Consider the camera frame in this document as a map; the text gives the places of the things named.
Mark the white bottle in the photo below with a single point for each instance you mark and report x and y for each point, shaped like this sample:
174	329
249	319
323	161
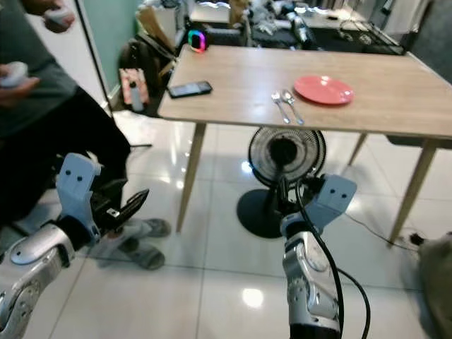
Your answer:
135	97

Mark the black standing fan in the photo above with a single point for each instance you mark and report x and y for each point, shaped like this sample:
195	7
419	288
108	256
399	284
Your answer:
282	154

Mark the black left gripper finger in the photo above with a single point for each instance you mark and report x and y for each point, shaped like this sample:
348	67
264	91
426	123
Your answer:
110	188
131	207

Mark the black speaker with rainbow light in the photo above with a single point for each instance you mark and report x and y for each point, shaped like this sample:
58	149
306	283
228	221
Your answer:
197	40

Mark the black bulky bag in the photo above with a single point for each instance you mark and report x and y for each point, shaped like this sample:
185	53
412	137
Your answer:
138	56

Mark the person's left hand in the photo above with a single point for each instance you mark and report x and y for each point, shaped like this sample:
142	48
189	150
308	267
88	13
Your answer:
73	19

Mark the person's right hand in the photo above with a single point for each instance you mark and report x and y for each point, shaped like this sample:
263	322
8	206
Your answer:
14	97

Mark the cluttered dark desk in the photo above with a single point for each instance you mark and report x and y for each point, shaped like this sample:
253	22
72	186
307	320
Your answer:
296	34

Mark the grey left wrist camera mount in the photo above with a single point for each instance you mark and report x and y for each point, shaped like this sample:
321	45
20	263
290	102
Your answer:
76	185

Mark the olive green bean bag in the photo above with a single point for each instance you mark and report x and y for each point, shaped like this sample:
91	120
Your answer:
434	289

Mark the person in grey shirt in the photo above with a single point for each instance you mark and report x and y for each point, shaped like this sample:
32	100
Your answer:
35	141

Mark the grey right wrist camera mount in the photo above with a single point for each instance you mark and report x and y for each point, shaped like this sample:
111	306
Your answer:
335	200

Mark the wooden dining table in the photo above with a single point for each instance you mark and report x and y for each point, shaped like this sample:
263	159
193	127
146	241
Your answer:
247	74

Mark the brown cardboard box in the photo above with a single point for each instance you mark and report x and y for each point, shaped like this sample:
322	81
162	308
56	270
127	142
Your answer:
153	27

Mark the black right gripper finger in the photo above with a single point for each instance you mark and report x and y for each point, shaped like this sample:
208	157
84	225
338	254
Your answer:
286	192
306	191

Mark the black smartphone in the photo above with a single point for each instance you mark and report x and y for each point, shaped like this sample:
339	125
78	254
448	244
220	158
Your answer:
190	89

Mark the grey slipper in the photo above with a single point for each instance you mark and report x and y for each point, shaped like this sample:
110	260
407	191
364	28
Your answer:
138	256
152	227

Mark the silver metal spoon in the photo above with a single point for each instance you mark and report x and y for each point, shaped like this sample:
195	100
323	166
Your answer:
288	96

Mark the red round plate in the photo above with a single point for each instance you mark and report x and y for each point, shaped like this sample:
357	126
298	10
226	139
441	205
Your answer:
323	90

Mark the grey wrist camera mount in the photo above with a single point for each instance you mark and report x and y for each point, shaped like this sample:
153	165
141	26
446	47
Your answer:
335	200
76	185

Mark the white handheld controller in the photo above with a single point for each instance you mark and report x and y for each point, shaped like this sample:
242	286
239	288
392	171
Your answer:
13	73
58	16

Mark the pink patterned box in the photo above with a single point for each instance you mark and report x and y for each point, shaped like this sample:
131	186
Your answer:
131	76

